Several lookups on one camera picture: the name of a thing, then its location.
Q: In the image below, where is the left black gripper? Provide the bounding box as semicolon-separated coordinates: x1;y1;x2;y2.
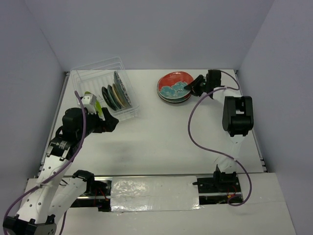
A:
77;107;118;140

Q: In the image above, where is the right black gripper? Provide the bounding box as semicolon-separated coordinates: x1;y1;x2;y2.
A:
184;74;210;97

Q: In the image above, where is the lime green plate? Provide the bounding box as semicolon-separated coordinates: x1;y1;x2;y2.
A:
95;99;102;118

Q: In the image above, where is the blue blossom plate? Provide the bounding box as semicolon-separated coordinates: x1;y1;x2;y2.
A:
159;95;191;104

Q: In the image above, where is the white pink plate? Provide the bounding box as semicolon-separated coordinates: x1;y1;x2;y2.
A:
157;71;194;98

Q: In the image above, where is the red floral plate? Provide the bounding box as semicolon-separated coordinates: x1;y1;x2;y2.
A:
157;91;191;103

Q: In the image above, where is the dark patterned plate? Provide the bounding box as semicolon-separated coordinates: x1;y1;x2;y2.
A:
114;71;132;107

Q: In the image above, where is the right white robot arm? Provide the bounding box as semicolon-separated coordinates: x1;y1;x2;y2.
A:
184;70;254;191

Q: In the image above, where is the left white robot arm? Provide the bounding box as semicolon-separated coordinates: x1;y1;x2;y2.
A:
2;108;119;235

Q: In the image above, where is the beige plate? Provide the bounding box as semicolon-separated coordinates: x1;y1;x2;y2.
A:
112;83;128;108

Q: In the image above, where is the silver foil tape patch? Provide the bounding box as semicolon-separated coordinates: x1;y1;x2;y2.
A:
110;176;200;212

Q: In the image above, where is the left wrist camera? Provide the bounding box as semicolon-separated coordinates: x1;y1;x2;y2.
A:
81;92;97;114

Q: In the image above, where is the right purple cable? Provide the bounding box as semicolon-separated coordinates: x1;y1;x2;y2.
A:
188;70;253;207

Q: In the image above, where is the purple cable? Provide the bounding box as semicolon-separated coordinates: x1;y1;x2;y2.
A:
3;90;88;235
188;70;253;207

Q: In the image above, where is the white wire dish rack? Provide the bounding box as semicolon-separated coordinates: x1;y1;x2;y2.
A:
70;57;139;121

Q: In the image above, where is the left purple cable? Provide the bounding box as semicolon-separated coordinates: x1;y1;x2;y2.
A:
3;90;88;235

